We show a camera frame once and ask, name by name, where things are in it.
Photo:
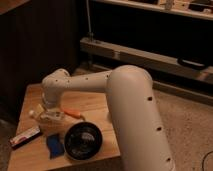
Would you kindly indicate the grey metal beam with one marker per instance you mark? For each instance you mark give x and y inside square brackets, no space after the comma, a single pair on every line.
[145,59]

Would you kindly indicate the wooden shelf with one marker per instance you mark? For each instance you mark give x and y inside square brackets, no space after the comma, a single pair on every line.
[176,7]

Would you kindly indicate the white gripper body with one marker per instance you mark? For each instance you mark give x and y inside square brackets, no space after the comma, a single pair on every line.
[51,128]

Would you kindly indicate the orange carrot toy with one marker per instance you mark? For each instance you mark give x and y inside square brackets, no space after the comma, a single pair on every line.
[73,113]

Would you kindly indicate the black red toothpaste box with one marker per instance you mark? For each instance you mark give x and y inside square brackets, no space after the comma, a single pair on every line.
[25,137]

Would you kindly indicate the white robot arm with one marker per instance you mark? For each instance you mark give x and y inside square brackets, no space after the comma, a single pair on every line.
[134,113]

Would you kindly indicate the white plastic bottle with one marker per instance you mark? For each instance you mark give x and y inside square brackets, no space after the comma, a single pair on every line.
[43,116]

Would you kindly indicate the blue sponge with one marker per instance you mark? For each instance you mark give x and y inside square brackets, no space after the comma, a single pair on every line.
[54,146]

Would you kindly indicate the metal vertical pole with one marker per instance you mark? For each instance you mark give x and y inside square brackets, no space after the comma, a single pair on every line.
[90,32]

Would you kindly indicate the black ceramic bowl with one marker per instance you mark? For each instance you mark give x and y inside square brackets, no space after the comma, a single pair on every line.
[83,141]

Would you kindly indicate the black handle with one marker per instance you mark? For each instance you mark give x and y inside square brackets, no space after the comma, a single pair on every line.
[192,65]

